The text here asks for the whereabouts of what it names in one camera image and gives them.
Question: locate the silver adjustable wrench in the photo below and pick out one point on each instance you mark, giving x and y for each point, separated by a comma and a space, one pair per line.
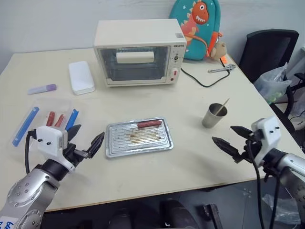
220, 69

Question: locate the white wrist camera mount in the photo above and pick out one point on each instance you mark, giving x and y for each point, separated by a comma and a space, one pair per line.
48, 138
268, 133

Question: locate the dark rounded shape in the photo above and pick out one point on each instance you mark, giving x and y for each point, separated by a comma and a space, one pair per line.
178, 214

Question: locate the black office chair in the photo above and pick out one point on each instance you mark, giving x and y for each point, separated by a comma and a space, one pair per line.
267, 50

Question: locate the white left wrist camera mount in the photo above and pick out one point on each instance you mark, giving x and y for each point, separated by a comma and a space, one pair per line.
48, 138

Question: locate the brown teddy bear charm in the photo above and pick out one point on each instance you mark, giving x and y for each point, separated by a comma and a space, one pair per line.
219, 50

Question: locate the clear plastic bag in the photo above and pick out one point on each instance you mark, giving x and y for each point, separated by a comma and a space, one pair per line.
274, 86

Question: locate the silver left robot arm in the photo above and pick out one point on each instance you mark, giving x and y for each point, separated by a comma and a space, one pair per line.
28, 190

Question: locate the red sausage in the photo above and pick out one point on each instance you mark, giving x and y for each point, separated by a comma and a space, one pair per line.
149, 124
50, 118
60, 120

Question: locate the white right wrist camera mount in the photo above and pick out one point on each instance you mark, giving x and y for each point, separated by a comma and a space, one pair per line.
268, 133

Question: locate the thin grey rod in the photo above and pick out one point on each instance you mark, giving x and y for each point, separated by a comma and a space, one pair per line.
224, 107

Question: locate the translucent case with purple cap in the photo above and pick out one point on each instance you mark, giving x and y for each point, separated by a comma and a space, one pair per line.
40, 89

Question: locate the metal baking tray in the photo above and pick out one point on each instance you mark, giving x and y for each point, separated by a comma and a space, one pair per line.
138, 143

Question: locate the black bar under table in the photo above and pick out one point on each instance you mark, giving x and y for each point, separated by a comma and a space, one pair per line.
213, 215

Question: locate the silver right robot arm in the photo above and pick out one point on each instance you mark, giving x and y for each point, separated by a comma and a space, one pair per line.
291, 171

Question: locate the stainless steel cup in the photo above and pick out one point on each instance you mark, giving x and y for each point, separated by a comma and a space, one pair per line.
212, 119

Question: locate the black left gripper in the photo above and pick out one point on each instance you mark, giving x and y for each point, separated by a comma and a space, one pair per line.
72, 152

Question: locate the white rectangular box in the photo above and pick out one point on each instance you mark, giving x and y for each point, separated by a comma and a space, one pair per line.
81, 77

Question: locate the white sticker with blue writing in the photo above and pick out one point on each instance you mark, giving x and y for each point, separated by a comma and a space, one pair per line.
7, 223

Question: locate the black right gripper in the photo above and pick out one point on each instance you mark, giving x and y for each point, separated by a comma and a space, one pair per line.
250, 149

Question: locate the white toaster oven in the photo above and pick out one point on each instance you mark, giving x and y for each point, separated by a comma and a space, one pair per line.
133, 47

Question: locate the orange paper tag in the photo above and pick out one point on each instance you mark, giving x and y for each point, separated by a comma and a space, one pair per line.
223, 61

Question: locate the teal dinosaur backpack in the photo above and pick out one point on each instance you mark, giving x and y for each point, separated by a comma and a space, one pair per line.
197, 40

